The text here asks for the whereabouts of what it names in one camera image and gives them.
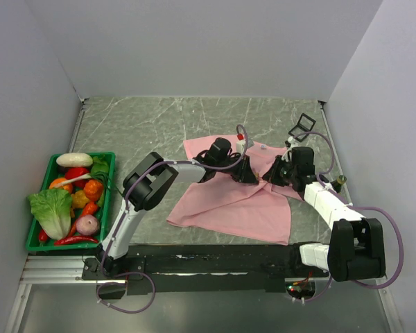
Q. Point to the yellow pepper toy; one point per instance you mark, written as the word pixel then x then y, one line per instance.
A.
pixel 79 200

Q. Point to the black brooch box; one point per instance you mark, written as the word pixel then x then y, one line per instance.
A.
pixel 300 131

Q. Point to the aluminium table edge rail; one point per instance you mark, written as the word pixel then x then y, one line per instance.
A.
pixel 83 107

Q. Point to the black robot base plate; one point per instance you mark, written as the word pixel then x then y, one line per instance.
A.
pixel 197 268

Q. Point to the green glass bottle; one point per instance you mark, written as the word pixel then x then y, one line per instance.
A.
pixel 338 183

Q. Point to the white radish toy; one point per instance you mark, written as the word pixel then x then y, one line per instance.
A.
pixel 74 160

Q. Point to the red tomato toy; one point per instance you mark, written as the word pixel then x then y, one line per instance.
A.
pixel 77 172

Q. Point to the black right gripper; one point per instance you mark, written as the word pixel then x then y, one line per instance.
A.
pixel 271 175

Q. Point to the pink t-shirt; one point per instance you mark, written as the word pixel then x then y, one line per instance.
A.
pixel 260 212

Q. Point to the green lettuce toy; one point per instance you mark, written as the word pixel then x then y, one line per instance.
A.
pixel 51 208

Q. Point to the orange carrot toy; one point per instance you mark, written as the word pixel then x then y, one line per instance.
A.
pixel 94 190

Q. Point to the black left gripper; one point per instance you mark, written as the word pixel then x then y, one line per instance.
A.
pixel 245 174

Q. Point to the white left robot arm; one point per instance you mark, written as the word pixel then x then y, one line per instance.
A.
pixel 146 186

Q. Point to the red chili pepper toy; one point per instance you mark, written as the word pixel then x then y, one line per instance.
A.
pixel 43 238

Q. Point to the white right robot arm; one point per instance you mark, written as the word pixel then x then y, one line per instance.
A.
pixel 356 249

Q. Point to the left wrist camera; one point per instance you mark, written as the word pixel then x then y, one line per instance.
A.
pixel 242 144

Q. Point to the green plastic crate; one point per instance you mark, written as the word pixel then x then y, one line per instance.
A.
pixel 33 244

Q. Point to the purple onion toy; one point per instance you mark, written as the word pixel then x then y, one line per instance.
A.
pixel 87 225

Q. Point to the orange fruit toy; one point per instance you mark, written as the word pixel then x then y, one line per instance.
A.
pixel 61 183

